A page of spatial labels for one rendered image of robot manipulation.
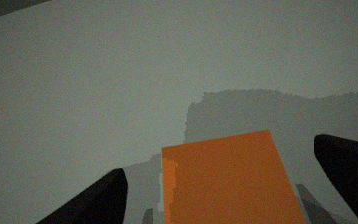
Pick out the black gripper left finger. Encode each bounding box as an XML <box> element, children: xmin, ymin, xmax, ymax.
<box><xmin>36</xmin><ymin>168</ymin><xmax>128</xmax><ymax>224</ymax></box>

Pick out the orange block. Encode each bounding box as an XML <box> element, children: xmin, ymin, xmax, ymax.
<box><xmin>162</xmin><ymin>130</ymin><xmax>305</xmax><ymax>224</ymax></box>

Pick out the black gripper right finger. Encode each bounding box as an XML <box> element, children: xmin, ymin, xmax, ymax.
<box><xmin>314</xmin><ymin>134</ymin><xmax>358</xmax><ymax>217</ymax></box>

